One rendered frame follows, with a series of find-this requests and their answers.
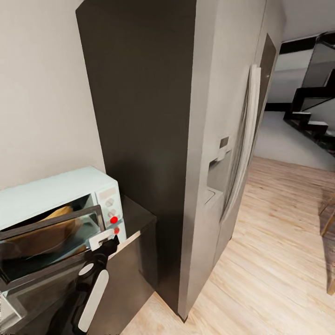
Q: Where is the popcorn bag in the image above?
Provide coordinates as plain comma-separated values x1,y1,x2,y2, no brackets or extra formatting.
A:
0,201,73,232

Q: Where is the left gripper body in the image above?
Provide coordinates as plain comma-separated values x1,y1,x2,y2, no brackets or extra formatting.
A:
84,239,117,262

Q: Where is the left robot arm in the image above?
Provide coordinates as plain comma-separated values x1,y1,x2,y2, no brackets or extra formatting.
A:
45,228,120,335

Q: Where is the microwave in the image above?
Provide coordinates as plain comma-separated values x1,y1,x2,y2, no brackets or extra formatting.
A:
0,166,123,293

